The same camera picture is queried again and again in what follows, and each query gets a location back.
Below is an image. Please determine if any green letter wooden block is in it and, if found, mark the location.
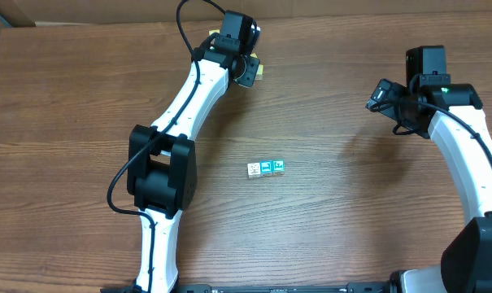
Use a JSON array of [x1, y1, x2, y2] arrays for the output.
[[272, 160, 285, 176]]

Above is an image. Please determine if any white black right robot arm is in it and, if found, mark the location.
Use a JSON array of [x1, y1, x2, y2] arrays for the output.
[[396, 46, 492, 292]]

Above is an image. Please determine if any yellow top wooden block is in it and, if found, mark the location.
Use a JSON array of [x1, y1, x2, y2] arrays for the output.
[[208, 29, 220, 36]]

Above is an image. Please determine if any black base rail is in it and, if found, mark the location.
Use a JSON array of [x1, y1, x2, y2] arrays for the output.
[[100, 280, 463, 293]]

